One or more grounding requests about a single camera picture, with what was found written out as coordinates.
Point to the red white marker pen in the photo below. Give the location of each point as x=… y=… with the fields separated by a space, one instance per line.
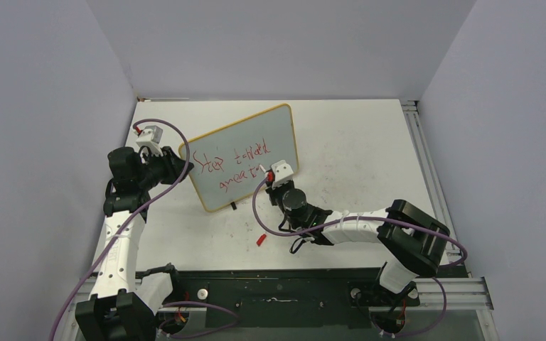
x=264 y=170

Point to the yellow framed whiteboard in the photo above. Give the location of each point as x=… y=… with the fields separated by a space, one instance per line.
x=228 y=161

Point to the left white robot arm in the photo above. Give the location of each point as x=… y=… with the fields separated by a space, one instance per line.
x=115 y=309

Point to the aluminium frame rail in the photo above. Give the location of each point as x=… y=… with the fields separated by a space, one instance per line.
x=325 y=289

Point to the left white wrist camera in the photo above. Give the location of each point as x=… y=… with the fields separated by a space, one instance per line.
x=149 y=139

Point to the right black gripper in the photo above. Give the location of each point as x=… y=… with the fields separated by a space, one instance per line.
x=274 y=190

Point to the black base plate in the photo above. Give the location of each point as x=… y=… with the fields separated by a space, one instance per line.
x=280 y=315

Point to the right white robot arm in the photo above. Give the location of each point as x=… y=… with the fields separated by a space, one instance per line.
x=415 y=240

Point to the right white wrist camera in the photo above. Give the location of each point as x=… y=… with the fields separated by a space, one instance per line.
x=279 y=173

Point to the aluminium side rail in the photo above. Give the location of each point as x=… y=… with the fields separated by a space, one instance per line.
x=436 y=194

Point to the red marker cap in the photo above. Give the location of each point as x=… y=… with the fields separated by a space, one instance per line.
x=261 y=240

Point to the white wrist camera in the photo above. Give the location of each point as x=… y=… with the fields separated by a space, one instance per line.
x=279 y=173
x=149 y=139

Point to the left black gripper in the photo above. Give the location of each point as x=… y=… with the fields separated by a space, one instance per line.
x=173 y=165

